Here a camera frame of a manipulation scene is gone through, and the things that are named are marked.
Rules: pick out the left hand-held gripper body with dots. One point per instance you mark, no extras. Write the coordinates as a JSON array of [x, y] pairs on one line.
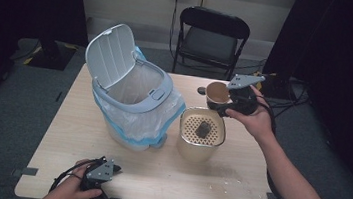
[[99, 173]]

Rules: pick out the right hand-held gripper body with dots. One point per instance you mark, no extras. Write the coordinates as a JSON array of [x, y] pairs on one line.
[[243, 98]]

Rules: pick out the brown cup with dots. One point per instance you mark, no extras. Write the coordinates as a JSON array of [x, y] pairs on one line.
[[218, 92]]

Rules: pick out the beige container with strainer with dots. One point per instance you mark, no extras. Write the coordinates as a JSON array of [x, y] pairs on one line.
[[197, 148]]

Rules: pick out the person's right hand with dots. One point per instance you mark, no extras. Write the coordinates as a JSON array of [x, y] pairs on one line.
[[259, 120]]

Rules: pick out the person's left hand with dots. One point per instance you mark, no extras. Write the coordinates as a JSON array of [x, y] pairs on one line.
[[66, 191]]

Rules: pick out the dark wet tea clump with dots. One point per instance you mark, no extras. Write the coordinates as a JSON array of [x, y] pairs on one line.
[[203, 129]]

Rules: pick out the small dark round object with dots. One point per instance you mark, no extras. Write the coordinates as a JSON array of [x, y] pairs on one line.
[[202, 90]]

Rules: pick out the clear blue-trimmed trash bag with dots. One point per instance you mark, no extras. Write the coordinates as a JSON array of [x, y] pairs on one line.
[[143, 122]]

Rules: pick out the black folding chair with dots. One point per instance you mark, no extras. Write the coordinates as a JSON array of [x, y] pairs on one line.
[[209, 44]]

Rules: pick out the grey tape strip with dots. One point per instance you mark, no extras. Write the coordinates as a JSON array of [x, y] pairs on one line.
[[271, 196], [25, 171]]

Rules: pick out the scattered white crumbs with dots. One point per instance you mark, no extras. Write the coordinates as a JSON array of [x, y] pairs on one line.
[[232, 183]]

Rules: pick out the white flip-lid trash bin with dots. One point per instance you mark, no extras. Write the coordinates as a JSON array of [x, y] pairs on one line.
[[112, 52]]

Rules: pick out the black stand base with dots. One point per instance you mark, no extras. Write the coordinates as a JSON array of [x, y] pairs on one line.
[[52, 55]]

